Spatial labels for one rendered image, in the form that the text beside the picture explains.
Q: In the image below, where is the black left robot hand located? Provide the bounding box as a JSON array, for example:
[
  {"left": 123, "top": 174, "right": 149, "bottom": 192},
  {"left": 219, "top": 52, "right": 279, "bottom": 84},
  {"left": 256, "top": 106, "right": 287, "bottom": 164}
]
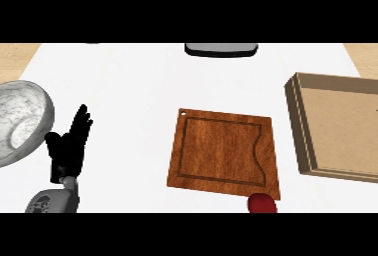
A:
[{"left": 44, "top": 104, "right": 95, "bottom": 184}]

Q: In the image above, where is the brown wooden cutting board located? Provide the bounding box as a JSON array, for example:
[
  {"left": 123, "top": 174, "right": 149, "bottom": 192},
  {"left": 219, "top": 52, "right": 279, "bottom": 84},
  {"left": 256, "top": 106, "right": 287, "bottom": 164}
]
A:
[{"left": 166, "top": 107, "right": 282, "bottom": 201}]

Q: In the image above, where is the open cardboard box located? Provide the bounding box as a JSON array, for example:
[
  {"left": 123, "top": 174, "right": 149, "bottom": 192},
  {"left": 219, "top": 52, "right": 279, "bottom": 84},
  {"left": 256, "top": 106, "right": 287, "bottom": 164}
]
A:
[{"left": 284, "top": 71, "right": 378, "bottom": 184}]

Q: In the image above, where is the red can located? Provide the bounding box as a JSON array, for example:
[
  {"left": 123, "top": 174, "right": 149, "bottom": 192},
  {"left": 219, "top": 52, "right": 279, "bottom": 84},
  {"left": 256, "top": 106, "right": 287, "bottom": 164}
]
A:
[{"left": 247, "top": 193, "right": 279, "bottom": 214}]

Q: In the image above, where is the white marble bowl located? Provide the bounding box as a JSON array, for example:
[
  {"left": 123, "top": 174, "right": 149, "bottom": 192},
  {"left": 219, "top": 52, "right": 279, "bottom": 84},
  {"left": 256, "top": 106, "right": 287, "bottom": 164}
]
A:
[{"left": 0, "top": 79, "right": 56, "bottom": 169}]

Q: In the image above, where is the grey and black appliance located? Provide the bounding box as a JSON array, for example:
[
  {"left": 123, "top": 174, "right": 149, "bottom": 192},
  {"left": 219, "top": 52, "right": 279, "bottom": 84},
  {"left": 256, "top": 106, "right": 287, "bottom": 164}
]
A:
[{"left": 183, "top": 43, "right": 260, "bottom": 59}]

